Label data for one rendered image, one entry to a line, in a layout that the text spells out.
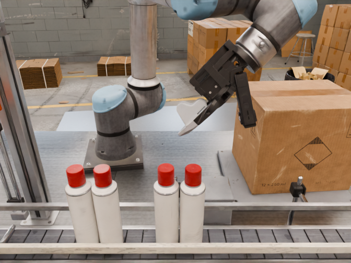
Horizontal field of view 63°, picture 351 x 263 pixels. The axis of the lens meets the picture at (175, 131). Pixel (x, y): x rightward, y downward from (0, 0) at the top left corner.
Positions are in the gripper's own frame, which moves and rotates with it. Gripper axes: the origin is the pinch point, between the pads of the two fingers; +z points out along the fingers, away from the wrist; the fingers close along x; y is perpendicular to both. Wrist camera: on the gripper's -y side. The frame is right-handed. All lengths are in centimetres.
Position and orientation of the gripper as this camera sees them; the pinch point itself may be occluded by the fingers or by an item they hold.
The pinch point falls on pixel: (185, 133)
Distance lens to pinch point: 62.0
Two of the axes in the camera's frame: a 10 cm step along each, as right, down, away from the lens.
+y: -7.2, -6.8, -1.0
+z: -6.9, 7.0, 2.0
